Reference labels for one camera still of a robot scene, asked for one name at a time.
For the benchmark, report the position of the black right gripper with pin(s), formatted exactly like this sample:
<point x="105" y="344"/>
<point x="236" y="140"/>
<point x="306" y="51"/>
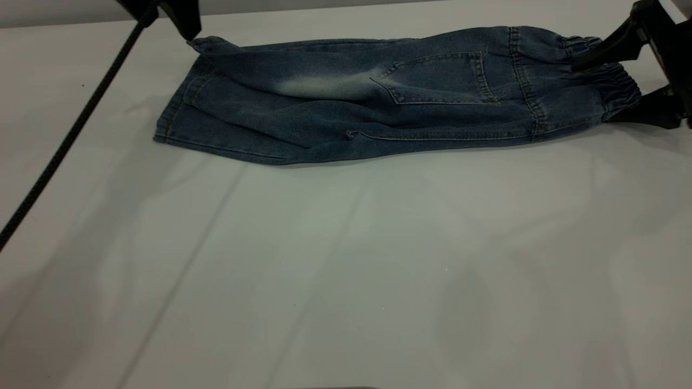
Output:
<point x="673" y="48"/>

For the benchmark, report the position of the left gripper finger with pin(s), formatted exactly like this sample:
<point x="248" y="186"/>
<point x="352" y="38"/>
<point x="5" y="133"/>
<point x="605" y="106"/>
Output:
<point x="184" y="16"/>
<point x="139" y="7"/>

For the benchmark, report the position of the blue denim jeans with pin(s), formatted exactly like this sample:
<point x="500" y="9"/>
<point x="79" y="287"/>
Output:
<point x="378" y="108"/>

